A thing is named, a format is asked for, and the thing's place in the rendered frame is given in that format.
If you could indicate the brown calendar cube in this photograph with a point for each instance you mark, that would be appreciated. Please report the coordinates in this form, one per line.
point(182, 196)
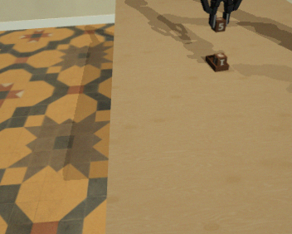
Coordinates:
point(219, 59)
point(220, 25)

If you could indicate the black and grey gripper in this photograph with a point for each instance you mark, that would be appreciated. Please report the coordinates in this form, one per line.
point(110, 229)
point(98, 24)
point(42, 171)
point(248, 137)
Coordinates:
point(212, 10)

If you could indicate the brown wooden tray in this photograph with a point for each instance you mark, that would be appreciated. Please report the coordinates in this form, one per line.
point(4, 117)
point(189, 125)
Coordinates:
point(214, 67)

